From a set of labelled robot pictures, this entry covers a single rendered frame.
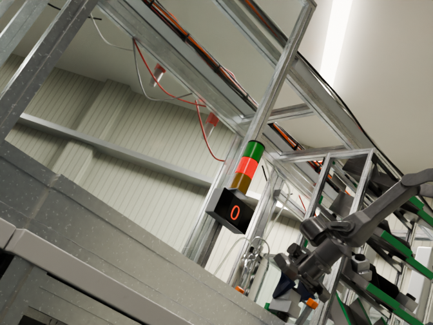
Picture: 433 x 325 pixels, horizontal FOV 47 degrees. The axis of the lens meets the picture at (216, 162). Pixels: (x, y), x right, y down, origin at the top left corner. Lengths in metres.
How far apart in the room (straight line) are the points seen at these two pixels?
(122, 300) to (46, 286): 0.10
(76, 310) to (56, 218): 0.13
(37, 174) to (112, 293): 0.19
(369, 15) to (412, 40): 0.36
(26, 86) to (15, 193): 0.14
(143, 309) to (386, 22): 3.35
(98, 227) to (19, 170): 0.14
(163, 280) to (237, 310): 0.17
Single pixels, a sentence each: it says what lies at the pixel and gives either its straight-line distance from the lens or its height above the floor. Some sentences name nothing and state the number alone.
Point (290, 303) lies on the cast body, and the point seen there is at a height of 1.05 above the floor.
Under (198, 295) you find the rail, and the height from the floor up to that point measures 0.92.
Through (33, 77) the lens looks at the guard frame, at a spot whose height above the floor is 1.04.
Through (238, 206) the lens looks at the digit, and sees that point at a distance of 1.29.
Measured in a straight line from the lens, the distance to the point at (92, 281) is 0.66.
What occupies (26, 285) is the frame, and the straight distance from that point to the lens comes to 0.64.
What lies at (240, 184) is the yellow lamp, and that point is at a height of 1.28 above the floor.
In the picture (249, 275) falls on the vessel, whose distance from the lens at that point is 2.25.
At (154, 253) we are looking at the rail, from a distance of 0.81.
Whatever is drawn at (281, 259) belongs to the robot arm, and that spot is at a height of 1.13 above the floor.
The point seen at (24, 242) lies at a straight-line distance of 0.63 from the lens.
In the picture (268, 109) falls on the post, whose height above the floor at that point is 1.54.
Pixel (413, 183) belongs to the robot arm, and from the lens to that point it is 1.29.
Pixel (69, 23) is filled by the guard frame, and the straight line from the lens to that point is 0.74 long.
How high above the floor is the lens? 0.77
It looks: 24 degrees up
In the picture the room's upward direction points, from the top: 25 degrees clockwise
